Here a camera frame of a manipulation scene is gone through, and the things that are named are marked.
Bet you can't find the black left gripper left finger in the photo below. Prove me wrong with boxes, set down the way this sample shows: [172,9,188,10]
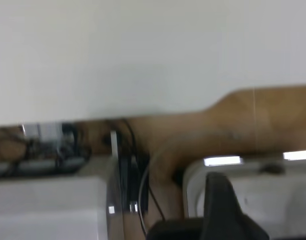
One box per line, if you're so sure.
[147,217,206,240]

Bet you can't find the black cable bundle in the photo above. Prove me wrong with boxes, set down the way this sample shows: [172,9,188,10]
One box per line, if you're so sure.
[117,118,166,226]

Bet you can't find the aluminium post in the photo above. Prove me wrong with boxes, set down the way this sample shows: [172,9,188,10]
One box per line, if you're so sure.
[109,129,125,240]

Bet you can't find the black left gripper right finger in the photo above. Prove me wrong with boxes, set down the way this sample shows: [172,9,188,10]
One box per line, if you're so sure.
[203,171,269,240]

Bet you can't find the white plastic container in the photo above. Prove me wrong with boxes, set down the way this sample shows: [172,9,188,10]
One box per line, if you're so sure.
[182,156,306,240]

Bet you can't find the grey cable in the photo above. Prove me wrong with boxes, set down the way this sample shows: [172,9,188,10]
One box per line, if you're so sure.
[138,139,171,237]

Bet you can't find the black power strip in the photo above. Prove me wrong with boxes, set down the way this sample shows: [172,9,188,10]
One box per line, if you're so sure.
[0,156,92,180]

